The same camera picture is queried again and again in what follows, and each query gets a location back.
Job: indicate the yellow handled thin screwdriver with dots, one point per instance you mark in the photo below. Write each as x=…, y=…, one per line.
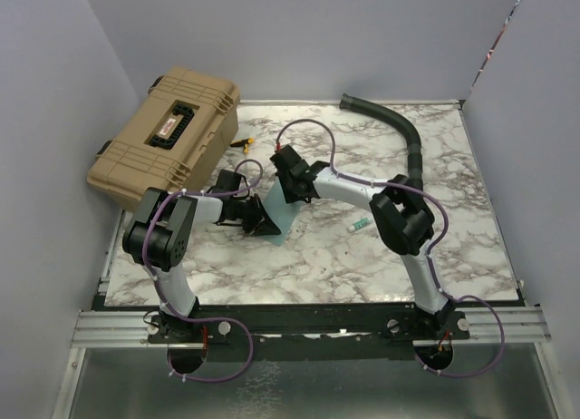
x=243, y=144

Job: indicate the tan plastic tool case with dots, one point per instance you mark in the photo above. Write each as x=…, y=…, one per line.
x=174, y=141

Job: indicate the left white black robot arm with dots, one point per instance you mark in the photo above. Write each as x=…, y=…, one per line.
x=159, y=230

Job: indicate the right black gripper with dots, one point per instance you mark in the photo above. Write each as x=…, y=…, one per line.
x=292, y=198

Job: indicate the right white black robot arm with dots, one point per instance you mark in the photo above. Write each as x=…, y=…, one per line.
x=400, y=213

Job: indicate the green white glue stick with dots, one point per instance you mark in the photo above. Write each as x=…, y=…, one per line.
x=359, y=224

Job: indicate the teal paper envelope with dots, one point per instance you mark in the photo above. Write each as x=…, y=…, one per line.
x=283, y=214

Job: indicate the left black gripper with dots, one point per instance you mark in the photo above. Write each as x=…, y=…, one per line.
x=256, y=226

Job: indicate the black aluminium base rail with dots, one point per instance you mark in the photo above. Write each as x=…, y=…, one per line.
x=309, y=332

